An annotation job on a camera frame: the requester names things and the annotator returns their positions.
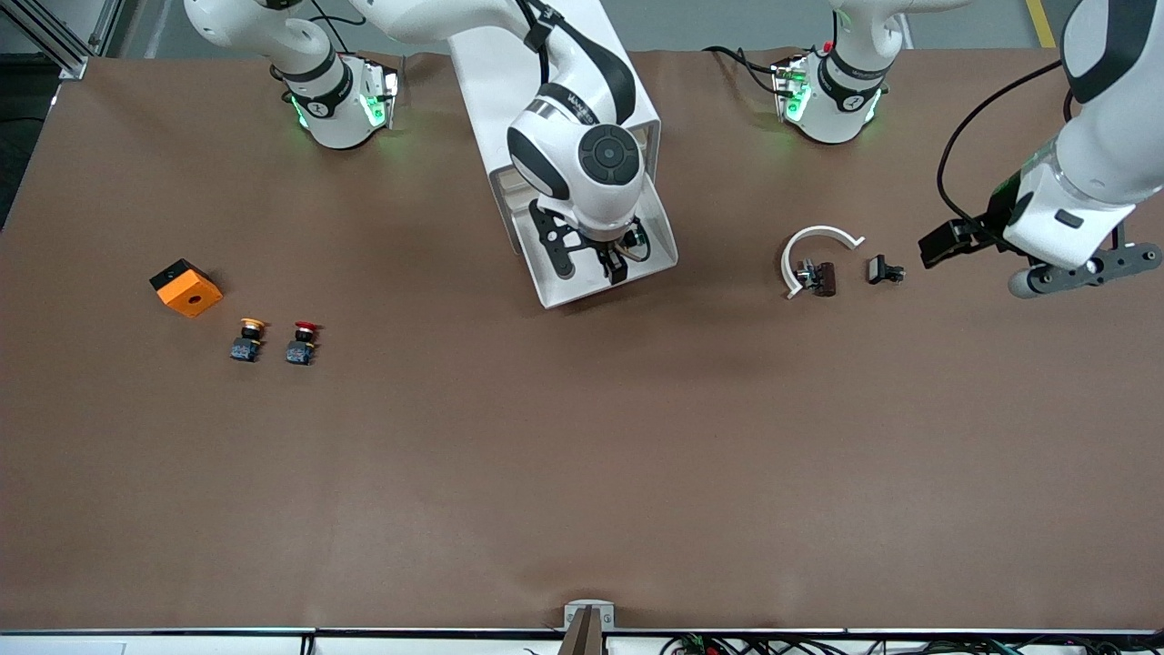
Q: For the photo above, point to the white curved pipe clamp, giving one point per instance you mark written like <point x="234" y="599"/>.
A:
<point x="821" y="230"/>

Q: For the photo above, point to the brown table cover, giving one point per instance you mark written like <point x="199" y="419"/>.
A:
<point x="582" y="455"/>

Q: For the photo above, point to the orange box with hole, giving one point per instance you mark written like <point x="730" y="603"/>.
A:
<point x="191" y="296"/>

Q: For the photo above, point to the yellow-capped push button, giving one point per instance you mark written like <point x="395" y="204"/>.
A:
<point x="245" y="347"/>

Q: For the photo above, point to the white table edge rail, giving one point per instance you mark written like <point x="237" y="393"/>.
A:
<point x="182" y="644"/>

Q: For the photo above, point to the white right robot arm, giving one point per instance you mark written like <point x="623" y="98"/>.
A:
<point x="564" y="118"/>

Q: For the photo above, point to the red-capped push button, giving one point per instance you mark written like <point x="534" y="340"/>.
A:
<point x="300" y="351"/>

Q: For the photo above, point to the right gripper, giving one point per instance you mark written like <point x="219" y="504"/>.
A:
<point x="616" y="263"/>

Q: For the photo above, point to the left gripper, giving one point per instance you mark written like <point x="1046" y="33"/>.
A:
<point x="998" y="215"/>

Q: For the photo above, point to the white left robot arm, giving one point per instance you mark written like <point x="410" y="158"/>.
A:
<point x="1109" y="136"/>

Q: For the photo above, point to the grey metal bracket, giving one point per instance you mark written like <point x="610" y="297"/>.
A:
<point x="589" y="628"/>

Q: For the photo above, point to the small black rectangular switch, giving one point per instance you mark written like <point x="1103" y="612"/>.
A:
<point x="878" y="269"/>

